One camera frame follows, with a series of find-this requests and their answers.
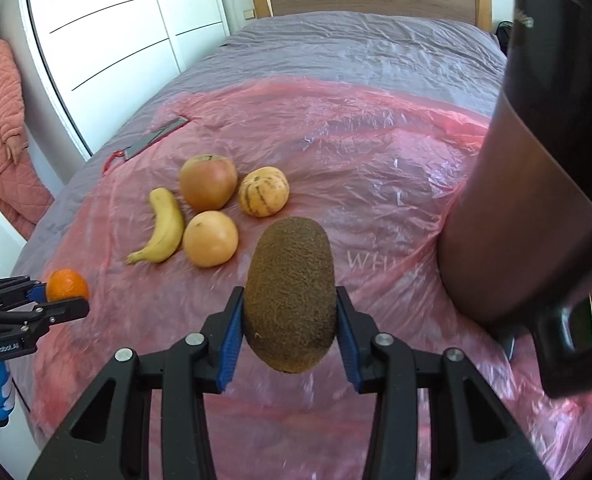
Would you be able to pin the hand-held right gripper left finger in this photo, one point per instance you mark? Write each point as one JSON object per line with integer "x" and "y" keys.
{"x": 230, "y": 355}

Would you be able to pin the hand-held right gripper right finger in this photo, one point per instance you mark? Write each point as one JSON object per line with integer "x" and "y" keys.
{"x": 350, "y": 355}

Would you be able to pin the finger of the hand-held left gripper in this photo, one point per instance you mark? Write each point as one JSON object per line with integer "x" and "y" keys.
{"x": 66, "y": 310}
{"x": 11, "y": 287}

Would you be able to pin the orange tangerine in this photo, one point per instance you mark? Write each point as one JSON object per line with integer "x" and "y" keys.
{"x": 66, "y": 285}

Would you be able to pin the brown kiwi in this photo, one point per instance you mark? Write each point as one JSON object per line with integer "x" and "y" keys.
{"x": 288, "y": 295}

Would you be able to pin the yellow-orange grapefruit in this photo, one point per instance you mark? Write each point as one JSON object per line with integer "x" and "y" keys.
{"x": 211, "y": 239}

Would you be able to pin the yellow banana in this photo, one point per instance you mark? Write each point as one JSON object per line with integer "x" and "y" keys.
{"x": 168, "y": 225}

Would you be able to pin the striped yellow pepino melon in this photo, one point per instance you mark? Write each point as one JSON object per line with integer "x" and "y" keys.
{"x": 263, "y": 192}

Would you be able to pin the red-yellow apple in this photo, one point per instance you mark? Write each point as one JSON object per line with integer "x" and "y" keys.
{"x": 207, "y": 182}

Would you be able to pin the pink plastic sheet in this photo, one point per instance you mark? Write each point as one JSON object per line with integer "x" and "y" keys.
{"x": 365, "y": 160}

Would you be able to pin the grey flat tool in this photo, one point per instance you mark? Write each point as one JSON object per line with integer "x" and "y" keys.
{"x": 156, "y": 134}

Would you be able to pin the black and copper electric kettle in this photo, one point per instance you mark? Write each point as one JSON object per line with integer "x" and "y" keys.
{"x": 525, "y": 210}

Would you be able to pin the white wardrobe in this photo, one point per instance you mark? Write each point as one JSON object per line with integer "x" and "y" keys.
{"x": 116, "y": 35}

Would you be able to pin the black backpack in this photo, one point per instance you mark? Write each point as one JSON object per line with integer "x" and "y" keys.
{"x": 503, "y": 35}

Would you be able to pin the wall switch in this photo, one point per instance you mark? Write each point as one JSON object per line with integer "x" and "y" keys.
{"x": 248, "y": 12}

